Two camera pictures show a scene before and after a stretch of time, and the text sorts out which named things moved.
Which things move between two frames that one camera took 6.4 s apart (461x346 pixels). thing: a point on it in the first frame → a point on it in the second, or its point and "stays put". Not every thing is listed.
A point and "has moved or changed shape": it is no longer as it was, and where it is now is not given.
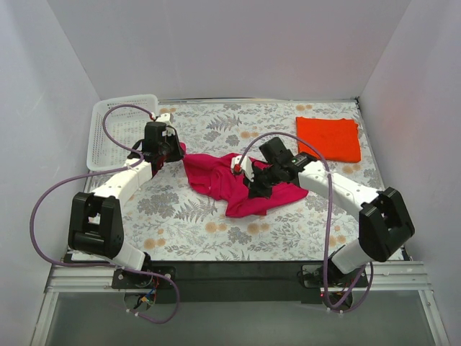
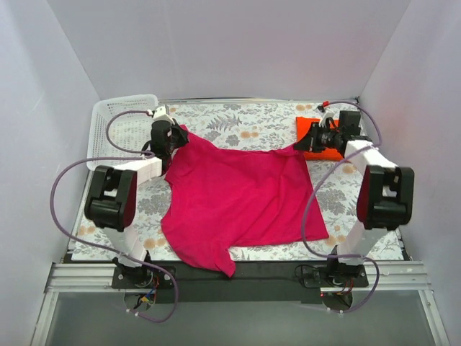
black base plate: x=243 y=282 stays put
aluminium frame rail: x=65 y=279 stays put
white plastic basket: x=124 y=126 stays put
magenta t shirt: x=212 y=174 has moved or changed shape
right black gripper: x=259 y=179 → x=310 y=139
